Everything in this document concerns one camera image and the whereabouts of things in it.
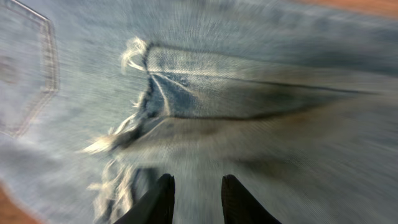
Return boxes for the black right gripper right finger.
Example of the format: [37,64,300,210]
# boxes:
[221,175,281,224]

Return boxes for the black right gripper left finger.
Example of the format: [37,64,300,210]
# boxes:
[114,174,175,224]

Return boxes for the blue denim jeans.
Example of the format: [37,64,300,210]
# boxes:
[1,0,397,223]

